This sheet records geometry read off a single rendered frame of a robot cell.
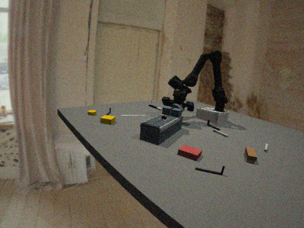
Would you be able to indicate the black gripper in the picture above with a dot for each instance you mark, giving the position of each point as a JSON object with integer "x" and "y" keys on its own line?
{"x": 167, "y": 102}

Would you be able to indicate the red rectangular block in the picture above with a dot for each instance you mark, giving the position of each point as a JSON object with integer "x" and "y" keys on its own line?
{"x": 189, "y": 152}

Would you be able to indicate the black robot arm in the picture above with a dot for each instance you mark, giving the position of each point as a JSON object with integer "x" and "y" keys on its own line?
{"x": 191, "y": 80}

